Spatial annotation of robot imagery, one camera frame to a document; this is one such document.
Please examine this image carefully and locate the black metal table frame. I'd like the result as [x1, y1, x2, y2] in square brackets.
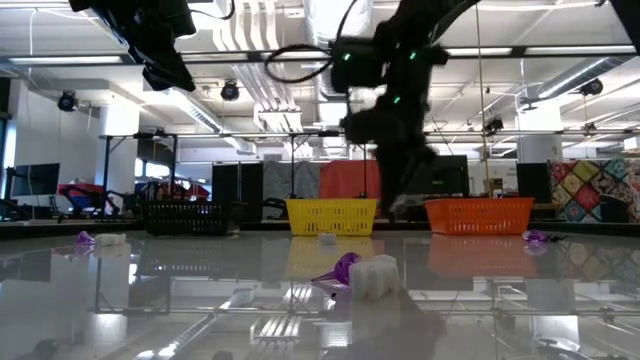
[0, 218, 640, 239]

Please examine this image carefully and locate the large black monitor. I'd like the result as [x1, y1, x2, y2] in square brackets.
[419, 154, 470, 197]

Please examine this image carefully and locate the black partition panel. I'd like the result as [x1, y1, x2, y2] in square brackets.
[211, 162, 264, 221]

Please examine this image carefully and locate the black monitor on arm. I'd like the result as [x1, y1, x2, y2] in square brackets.
[10, 162, 61, 199]

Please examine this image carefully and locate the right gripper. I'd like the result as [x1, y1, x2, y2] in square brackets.
[342, 34, 449, 216]

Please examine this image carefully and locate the thin hanging cord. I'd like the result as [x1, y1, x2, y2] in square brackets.
[473, 0, 490, 176]

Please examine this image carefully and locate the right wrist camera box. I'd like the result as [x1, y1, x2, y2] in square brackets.
[330, 38, 386, 94]

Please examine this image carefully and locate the red background machine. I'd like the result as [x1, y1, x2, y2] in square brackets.
[134, 180, 211, 201]
[57, 182, 106, 211]

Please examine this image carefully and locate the black plastic basket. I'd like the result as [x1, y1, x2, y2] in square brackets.
[141, 198, 232, 237]

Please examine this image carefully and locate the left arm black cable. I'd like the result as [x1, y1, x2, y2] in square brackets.
[188, 0, 236, 21]

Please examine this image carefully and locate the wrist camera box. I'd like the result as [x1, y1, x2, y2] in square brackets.
[330, 38, 386, 94]
[141, 47, 197, 93]

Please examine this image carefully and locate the grey hanging cloth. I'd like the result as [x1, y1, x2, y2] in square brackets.
[262, 160, 321, 200]

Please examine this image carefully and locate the white room column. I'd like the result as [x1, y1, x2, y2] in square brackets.
[517, 102, 564, 164]

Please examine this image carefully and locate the colourful patchwork quilt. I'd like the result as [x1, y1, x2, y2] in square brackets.
[548, 158, 640, 224]

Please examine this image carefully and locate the orange hanging cloth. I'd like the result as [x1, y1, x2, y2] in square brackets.
[319, 159, 384, 200]

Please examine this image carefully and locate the rig beam with light strip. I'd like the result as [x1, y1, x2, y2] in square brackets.
[0, 44, 640, 65]

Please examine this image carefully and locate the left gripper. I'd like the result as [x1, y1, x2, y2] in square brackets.
[94, 0, 197, 64]

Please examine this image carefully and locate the silver ventilation duct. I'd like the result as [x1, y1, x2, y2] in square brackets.
[519, 54, 640, 109]
[304, 0, 374, 156]

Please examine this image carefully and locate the orange plastic basket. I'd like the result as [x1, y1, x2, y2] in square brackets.
[423, 196, 536, 236]

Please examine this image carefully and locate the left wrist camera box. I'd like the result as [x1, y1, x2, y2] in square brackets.
[141, 47, 197, 93]

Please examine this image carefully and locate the yellow plastic basket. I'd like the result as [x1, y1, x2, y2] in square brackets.
[284, 197, 380, 237]

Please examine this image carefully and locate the small black monitor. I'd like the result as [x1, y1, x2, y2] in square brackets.
[516, 162, 551, 204]

